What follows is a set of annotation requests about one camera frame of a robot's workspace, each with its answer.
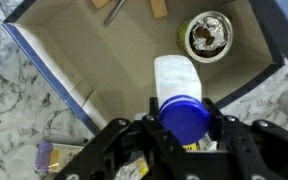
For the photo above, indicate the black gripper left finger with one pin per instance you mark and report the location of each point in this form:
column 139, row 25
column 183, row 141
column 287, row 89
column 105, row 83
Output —
column 130, row 153

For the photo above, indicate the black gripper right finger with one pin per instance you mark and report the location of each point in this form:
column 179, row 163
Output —
column 260, row 150

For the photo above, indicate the white bottle with blue cap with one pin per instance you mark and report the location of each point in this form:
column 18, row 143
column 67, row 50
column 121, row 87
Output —
column 184, row 120

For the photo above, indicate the navy blue cardboard box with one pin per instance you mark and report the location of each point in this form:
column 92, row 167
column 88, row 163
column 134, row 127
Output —
column 117, row 60

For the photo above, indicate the yellow packet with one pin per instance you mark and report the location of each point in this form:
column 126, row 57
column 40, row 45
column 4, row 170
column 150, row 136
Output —
column 140, row 170

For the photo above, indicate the purple clear plastic packet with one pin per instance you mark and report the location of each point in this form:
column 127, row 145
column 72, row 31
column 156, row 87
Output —
column 55, row 158

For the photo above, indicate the small foil-topped can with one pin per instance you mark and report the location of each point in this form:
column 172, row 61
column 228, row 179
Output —
column 210, row 36

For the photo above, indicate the thin metal stick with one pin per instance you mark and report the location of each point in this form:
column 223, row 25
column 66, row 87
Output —
column 114, row 13

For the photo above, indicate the tan wooden piece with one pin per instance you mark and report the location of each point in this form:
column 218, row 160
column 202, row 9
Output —
column 100, row 2
column 159, row 8

